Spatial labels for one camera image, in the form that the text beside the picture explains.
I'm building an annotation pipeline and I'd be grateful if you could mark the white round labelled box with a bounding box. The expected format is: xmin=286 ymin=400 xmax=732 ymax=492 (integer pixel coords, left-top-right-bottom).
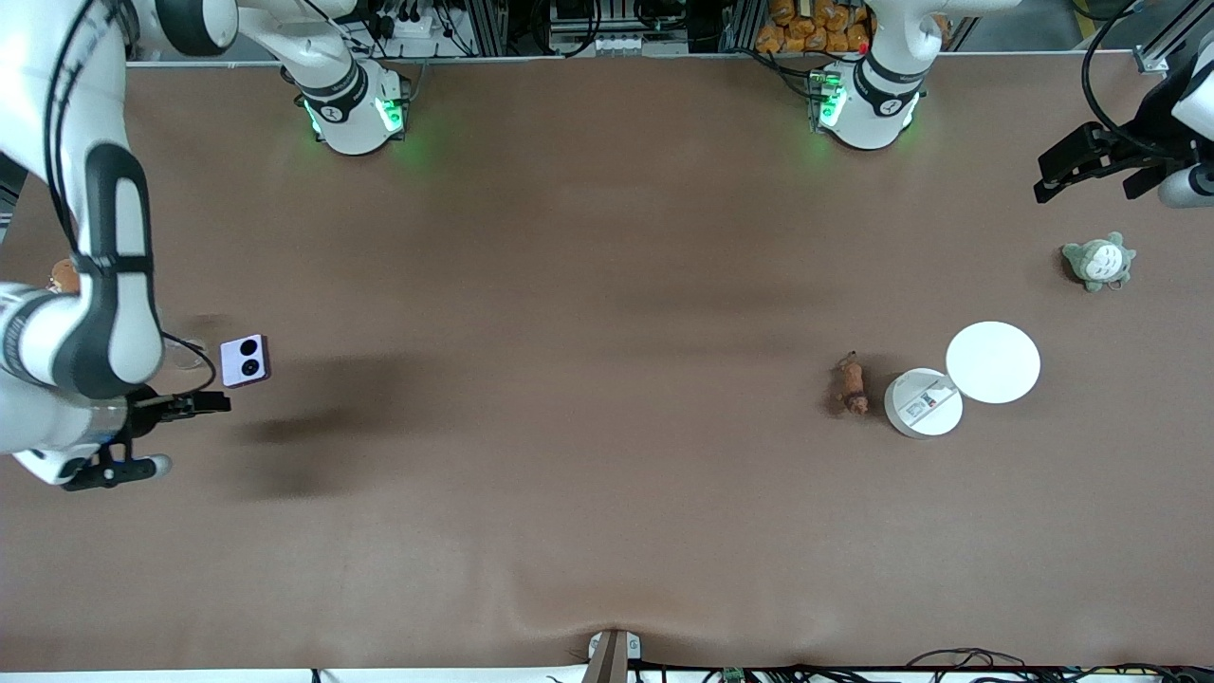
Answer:
xmin=884 ymin=368 xmax=965 ymax=439

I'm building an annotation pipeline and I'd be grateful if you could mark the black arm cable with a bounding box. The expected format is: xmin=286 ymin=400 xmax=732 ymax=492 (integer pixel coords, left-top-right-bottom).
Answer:
xmin=43 ymin=0 xmax=217 ymax=399
xmin=1083 ymin=0 xmax=1177 ymax=160

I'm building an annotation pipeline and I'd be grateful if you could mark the grey totoro plush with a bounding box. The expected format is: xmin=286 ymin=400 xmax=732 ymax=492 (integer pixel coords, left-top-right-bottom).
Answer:
xmin=1060 ymin=231 xmax=1137 ymax=293

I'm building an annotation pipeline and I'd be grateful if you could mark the orange plush pile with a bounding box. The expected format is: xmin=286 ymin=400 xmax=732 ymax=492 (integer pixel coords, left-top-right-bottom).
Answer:
xmin=756 ymin=0 xmax=878 ymax=54

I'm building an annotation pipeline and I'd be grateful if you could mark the metal table clamp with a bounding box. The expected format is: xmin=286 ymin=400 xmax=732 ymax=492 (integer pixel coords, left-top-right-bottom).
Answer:
xmin=586 ymin=630 xmax=642 ymax=683

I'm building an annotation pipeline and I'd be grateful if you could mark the white round lid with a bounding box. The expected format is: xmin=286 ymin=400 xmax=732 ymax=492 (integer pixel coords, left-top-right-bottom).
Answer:
xmin=946 ymin=322 xmax=1041 ymax=405

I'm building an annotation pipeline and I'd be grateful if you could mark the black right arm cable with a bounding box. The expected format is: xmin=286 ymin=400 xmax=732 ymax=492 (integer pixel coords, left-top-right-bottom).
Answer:
xmin=43 ymin=0 xmax=217 ymax=399

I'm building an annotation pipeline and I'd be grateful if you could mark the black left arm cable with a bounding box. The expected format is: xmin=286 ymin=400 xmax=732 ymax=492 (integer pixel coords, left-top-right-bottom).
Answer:
xmin=1083 ymin=0 xmax=1177 ymax=160

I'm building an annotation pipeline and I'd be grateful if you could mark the white power strip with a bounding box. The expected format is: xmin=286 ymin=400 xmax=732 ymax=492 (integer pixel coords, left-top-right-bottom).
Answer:
xmin=365 ymin=5 xmax=456 ymax=41

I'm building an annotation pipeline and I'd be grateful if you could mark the lilac flip phone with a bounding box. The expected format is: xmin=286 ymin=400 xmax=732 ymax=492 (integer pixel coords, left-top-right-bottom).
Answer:
xmin=220 ymin=334 xmax=271 ymax=388

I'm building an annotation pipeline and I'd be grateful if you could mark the small brown lion statue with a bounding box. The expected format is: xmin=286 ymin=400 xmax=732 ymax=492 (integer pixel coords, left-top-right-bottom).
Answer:
xmin=832 ymin=352 xmax=870 ymax=416

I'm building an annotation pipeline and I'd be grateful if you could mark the black base cable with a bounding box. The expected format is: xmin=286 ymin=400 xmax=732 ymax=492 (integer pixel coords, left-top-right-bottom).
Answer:
xmin=740 ymin=46 xmax=819 ymax=101

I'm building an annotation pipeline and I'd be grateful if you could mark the aluminium frame post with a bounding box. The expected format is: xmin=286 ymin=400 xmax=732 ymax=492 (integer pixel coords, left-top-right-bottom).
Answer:
xmin=1133 ymin=0 xmax=1196 ymax=72

